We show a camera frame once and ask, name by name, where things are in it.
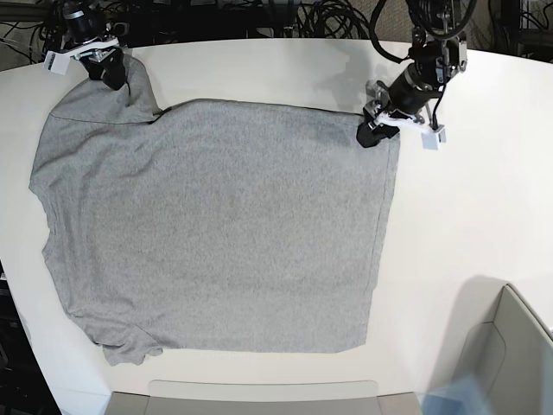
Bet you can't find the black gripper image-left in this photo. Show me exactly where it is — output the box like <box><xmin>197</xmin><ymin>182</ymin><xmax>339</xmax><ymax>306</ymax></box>
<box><xmin>68</xmin><ymin>36</ymin><xmax>126</xmax><ymax>91</ymax></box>

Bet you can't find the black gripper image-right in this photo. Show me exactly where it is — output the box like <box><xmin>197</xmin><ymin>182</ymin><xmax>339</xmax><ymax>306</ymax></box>
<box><xmin>356</xmin><ymin>64</ymin><xmax>439</xmax><ymax>149</ymax></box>

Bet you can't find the grey T-shirt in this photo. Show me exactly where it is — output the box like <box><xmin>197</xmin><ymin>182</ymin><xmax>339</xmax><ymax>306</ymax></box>
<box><xmin>29</xmin><ymin>59</ymin><xmax>400</xmax><ymax>366</ymax></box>

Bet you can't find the grey tray bottom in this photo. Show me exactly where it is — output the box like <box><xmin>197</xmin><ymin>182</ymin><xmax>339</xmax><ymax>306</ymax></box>
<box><xmin>105</xmin><ymin>380</ymin><xmax>423</xmax><ymax>414</ymax></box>

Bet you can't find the grey bin right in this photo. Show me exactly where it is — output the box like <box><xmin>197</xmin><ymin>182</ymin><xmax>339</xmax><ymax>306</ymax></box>
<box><xmin>458</xmin><ymin>284</ymin><xmax>552</xmax><ymax>414</ymax></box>

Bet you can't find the blue translucent object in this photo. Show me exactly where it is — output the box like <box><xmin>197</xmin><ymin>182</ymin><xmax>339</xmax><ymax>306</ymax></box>
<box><xmin>417</xmin><ymin>376</ymin><xmax>481</xmax><ymax>415</ymax></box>

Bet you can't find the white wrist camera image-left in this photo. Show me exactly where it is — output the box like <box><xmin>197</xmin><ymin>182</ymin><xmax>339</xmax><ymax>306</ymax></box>
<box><xmin>42</xmin><ymin>50</ymin><xmax>72</xmax><ymax>75</ymax></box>

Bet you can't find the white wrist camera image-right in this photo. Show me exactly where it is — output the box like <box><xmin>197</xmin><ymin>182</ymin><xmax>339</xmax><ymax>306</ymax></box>
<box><xmin>421</xmin><ymin>124</ymin><xmax>447</xmax><ymax>150</ymax></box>

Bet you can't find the black cable bundle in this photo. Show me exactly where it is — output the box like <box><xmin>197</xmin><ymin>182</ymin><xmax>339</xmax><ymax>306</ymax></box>
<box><xmin>280</xmin><ymin>0</ymin><xmax>379</xmax><ymax>41</ymax></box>

